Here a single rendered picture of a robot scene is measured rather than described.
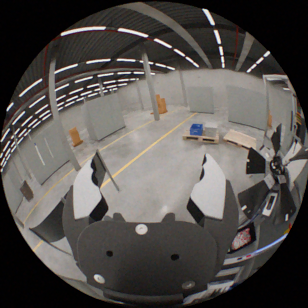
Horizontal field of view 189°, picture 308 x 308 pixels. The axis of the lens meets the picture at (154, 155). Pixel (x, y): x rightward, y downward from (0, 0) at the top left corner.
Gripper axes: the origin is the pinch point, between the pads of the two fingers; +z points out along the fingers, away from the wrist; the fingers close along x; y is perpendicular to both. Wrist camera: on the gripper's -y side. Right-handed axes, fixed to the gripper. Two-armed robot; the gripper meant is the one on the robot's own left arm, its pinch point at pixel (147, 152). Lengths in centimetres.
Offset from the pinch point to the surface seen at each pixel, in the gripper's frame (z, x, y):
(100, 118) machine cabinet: 504, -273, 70
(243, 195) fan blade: 12, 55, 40
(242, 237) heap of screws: -15, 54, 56
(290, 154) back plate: 3, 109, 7
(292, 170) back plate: -8, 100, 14
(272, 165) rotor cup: 9, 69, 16
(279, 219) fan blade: -21, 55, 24
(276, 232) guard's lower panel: -53, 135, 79
